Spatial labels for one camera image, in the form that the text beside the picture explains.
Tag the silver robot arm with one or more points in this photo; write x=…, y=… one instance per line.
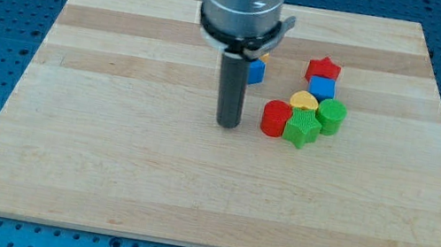
x=242, y=31

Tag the red cylinder block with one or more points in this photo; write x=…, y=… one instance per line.
x=274, y=118

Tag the blue triangle block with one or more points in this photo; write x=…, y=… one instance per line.
x=256, y=72

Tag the red star block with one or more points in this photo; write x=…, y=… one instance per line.
x=324, y=68

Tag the yellow hexagon block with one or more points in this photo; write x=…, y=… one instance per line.
x=264, y=58

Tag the blue cube block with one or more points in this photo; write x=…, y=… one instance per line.
x=322, y=88

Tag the green star block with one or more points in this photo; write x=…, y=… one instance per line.
x=301, y=128

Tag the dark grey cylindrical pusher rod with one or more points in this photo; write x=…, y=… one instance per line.
x=234, y=73

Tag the wooden board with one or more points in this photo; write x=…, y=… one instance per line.
x=112, y=129

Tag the yellow heart block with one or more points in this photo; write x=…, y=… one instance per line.
x=304, y=100

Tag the green cylinder block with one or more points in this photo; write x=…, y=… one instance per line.
x=331, y=114

